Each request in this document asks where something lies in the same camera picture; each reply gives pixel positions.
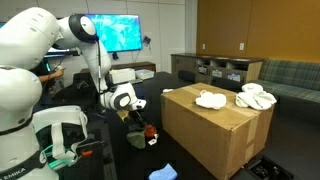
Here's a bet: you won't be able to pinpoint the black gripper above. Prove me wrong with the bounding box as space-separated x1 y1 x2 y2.
129 111 145 128

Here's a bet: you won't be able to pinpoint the orange carrot plush green leaves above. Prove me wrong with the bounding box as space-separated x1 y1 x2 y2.
127 125 159 149

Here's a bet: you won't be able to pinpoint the blue sponge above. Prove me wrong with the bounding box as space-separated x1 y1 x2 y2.
148 164 178 180

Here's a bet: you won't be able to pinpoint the small white cloth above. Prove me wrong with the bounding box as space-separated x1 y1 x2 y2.
195 90 227 110

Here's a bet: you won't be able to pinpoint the large white towel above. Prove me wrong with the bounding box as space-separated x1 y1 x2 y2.
235 83 277 110

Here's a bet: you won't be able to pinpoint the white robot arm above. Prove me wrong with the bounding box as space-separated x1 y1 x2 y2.
0 7 146 180

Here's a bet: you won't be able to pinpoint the white box on desk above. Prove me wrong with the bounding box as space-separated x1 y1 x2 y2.
109 68 135 84

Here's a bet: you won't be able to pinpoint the large cardboard box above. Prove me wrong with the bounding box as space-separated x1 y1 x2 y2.
161 83 273 180

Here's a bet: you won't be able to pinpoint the white VR headset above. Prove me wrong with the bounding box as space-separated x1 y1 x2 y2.
32 105 88 170

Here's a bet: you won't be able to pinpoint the wooden low cabinet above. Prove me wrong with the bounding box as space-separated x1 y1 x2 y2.
171 53 264 83

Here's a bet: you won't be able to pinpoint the person in black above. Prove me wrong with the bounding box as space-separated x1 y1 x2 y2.
31 61 65 85

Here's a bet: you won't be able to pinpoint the green plaid sofa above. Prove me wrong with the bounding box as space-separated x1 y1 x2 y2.
256 60 320 106

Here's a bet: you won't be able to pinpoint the right wall monitor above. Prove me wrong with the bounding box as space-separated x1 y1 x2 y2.
87 14 142 53

